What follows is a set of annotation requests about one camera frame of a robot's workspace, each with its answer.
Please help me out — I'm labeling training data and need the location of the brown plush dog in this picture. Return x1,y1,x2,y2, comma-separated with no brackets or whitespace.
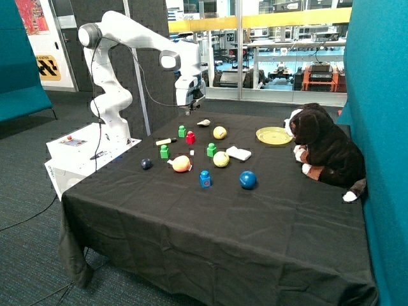
284,103,367,203

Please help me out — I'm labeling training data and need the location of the black floor cable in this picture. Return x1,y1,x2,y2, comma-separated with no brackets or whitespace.
0,194,59,232

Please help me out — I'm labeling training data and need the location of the yellow black warning sign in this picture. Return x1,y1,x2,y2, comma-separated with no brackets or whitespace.
36,55,61,82

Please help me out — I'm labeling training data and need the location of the blue ball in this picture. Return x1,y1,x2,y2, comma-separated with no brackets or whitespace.
239,171,257,190

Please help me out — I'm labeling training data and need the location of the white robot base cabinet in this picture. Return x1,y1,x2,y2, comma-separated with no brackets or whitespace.
45,123,141,199

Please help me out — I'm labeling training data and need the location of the beige small shell object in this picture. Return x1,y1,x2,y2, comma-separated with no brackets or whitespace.
196,119,211,128

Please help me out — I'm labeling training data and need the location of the yellow tennis ball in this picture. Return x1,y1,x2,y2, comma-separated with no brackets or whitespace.
213,126,227,140
213,151,230,168

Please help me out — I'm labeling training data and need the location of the orange plush fruit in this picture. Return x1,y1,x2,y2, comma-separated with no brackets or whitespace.
167,156,192,173

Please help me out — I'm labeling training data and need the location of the blue block with letter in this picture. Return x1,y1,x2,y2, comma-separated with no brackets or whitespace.
199,170,212,188

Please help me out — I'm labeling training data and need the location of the red block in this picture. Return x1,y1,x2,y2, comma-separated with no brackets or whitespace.
186,131,196,145

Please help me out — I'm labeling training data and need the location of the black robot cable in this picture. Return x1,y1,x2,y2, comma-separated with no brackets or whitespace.
83,36,192,173

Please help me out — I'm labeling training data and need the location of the orange black equipment rack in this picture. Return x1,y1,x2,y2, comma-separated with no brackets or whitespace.
302,62,339,92

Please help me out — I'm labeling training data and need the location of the yellow plastic plate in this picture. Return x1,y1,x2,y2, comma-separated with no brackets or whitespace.
256,127,293,145

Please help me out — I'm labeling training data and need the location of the dark navy small ball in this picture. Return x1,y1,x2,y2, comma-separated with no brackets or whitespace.
140,158,153,170

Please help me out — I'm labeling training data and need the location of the red poster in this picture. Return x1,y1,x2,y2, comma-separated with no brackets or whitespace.
15,0,50,36

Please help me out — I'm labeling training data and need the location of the yellow black marker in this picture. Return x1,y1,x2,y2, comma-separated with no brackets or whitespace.
156,138,177,146

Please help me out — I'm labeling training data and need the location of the green block back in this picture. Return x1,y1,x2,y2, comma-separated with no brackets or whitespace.
178,125,187,138

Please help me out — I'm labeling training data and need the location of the teal partition right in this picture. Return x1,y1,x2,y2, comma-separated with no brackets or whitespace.
339,1,407,305

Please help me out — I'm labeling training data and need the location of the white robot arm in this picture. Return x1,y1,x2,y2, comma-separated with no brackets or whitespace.
78,11,206,145

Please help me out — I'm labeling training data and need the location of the green block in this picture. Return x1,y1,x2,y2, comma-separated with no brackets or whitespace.
178,125,187,138
207,143,217,158
160,145,170,159

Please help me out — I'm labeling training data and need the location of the teal sofa left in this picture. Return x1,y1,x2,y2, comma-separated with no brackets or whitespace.
0,0,53,122

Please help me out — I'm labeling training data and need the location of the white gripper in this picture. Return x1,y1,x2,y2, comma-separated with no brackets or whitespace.
175,75,206,115

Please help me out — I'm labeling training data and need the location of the yellow tennis ball front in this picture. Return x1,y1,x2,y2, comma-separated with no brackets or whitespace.
213,151,230,168

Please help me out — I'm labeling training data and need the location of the yellow tennis ball back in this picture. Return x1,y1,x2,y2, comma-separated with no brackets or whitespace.
213,126,227,140

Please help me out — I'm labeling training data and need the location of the black tablecloth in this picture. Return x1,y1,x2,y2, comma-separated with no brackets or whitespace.
58,112,379,305

